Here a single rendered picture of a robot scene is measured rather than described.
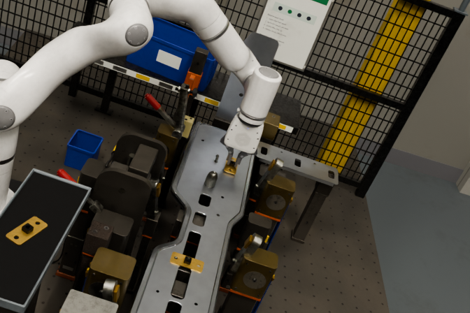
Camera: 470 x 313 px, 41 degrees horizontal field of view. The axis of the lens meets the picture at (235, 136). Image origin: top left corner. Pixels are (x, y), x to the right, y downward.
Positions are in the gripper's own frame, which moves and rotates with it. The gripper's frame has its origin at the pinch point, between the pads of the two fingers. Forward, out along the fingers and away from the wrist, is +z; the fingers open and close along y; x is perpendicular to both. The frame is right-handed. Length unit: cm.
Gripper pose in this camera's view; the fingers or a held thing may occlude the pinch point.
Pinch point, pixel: (233, 158)
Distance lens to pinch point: 195.6
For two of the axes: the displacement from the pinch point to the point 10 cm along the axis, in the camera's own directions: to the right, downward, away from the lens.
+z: -3.1, 7.9, 5.2
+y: 9.4, 3.3, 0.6
